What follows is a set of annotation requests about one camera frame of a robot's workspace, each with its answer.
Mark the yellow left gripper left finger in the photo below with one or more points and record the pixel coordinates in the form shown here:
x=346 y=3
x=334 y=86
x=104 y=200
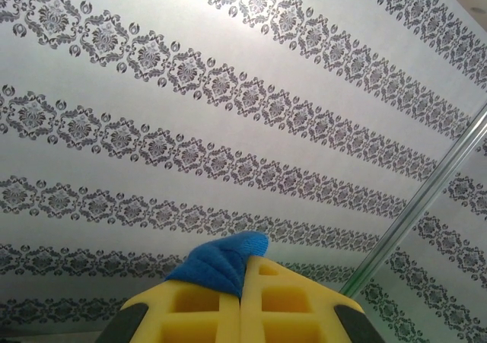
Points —
x=190 y=320

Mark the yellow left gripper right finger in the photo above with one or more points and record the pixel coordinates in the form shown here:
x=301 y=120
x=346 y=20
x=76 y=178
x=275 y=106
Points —
x=289 y=312

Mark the blue t-shirt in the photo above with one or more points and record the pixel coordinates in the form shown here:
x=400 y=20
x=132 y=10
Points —
x=217 y=263

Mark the aluminium frame post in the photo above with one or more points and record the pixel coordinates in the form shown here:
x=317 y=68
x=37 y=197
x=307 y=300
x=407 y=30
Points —
x=418 y=198

